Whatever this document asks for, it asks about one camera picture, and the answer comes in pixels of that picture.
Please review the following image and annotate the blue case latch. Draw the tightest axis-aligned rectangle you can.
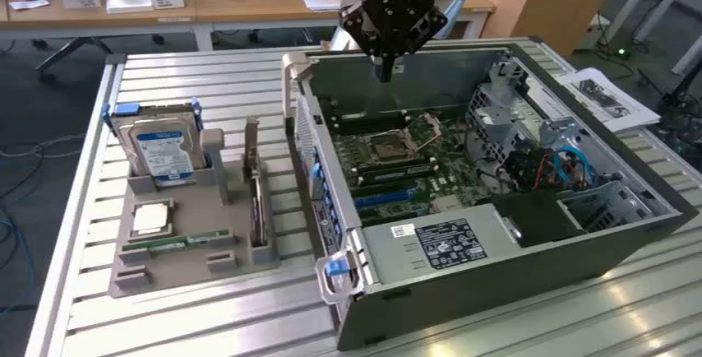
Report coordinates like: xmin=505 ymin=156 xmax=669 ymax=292
xmin=323 ymin=260 xmax=350 ymax=279

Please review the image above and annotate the white flat box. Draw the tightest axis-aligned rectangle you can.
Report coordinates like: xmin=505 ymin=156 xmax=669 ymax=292
xmin=106 ymin=0 xmax=155 ymax=15

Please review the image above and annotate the green graphics card black heatsink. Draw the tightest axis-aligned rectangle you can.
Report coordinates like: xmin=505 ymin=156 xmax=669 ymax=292
xmin=240 ymin=116 xmax=274 ymax=251

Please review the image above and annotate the grey power supply unit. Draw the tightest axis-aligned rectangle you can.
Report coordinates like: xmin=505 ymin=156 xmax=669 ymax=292
xmin=359 ymin=202 xmax=522 ymax=286

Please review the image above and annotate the blue expansion slot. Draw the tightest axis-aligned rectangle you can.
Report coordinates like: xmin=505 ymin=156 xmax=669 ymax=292
xmin=350 ymin=186 xmax=422 ymax=211

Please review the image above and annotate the silver CPU chip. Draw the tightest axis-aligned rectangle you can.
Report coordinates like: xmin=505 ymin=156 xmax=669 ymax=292
xmin=132 ymin=203 xmax=174 ymax=235

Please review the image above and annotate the wooden office desk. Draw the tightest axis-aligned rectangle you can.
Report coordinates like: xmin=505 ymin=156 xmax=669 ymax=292
xmin=0 ymin=0 xmax=214 ymax=52
xmin=194 ymin=0 xmax=498 ymax=52

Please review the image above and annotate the CPU socket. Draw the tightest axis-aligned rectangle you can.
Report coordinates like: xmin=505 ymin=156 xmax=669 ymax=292
xmin=366 ymin=129 xmax=419 ymax=165

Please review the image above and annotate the blue floor cable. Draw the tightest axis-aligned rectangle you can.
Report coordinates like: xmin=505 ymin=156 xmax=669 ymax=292
xmin=0 ymin=159 xmax=43 ymax=317

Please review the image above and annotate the blue wire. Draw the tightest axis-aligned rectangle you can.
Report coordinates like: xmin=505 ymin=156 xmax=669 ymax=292
xmin=551 ymin=146 xmax=598 ymax=192

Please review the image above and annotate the printed paper stack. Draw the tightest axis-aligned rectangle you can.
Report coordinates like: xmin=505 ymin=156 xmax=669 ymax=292
xmin=557 ymin=67 xmax=664 ymax=133

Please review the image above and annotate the hard disk in blue caddy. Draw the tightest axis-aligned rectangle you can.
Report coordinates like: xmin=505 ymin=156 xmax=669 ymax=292
xmin=102 ymin=100 xmax=212 ymax=188

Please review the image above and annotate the black tripod stand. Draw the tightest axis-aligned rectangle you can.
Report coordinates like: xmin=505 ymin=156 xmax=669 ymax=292
xmin=638 ymin=67 xmax=702 ymax=144

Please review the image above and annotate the black chair base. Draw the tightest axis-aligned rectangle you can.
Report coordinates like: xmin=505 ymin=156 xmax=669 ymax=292
xmin=32 ymin=34 xmax=166 ymax=83

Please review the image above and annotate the grey plastic parts rack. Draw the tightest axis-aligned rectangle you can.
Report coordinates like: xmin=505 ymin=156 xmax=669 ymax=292
xmin=108 ymin=127 xmax=282 ymax=299

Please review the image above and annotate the white table frame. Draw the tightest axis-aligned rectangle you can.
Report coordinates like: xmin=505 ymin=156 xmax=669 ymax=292
xmin=602 ymin=0 xmax=702 ymax=77

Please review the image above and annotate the white floor unit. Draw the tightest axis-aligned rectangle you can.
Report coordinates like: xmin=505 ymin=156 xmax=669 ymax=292
xmin=581 ymin=13 xmax=613 ymax=52

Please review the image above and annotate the silver metal drive cage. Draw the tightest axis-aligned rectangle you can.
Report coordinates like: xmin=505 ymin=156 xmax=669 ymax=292
xmin=465 ymin=58 xmax=555 ymax=169

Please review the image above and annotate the metal socket cover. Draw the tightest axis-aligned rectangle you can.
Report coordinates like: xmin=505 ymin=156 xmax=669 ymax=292
xmin=403 ymin=112 xmax=445 ymax=153

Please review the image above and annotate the black wire bundle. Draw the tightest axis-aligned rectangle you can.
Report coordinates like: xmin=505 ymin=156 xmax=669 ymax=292
xmin=499 ymin=149 xmax=545 ymax=193

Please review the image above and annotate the silver disk bay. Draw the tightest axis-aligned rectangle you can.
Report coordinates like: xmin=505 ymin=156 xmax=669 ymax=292
xmin=557 ymin=179 xmax=660 ymax=234

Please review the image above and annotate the wooden cabinet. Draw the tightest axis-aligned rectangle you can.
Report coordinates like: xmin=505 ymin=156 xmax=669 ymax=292
xmin=471 ymin=0 xmax=630 ymax=58

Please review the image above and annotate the dark grey open PC case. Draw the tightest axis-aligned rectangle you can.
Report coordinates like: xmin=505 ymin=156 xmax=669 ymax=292
xmin=281 ymin=42 xmax=701 ymax=352

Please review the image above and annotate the green motherboard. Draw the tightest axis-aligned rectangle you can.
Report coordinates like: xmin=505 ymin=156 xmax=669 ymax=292
xmin=315 ymin=95 xmax=495 ymax=229

